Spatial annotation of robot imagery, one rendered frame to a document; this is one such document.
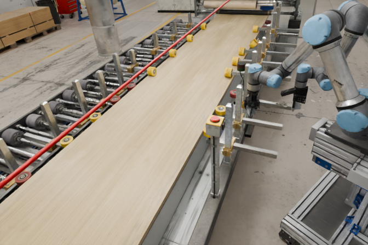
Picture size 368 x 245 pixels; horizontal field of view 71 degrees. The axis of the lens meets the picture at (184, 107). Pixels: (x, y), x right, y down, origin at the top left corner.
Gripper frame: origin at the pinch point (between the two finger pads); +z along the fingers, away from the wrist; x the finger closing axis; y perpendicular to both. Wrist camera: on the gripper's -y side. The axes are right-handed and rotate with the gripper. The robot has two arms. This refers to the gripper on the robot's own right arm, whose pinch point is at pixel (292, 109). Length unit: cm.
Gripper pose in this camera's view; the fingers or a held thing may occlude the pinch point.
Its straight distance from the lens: 202.4
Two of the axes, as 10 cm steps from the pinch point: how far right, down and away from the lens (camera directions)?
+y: 9.2, 1.6, -3.7
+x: 3.9, -5.3, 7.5
